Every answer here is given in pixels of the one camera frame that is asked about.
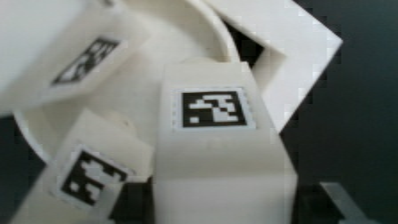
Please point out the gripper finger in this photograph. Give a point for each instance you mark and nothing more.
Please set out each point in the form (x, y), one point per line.
(355, 215)

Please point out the white stool leg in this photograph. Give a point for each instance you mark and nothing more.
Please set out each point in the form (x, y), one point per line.
(102, 161)
(69, 38)
(225, 176)

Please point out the white right fence bar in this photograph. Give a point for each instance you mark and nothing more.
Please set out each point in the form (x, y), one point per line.
(301, 46)

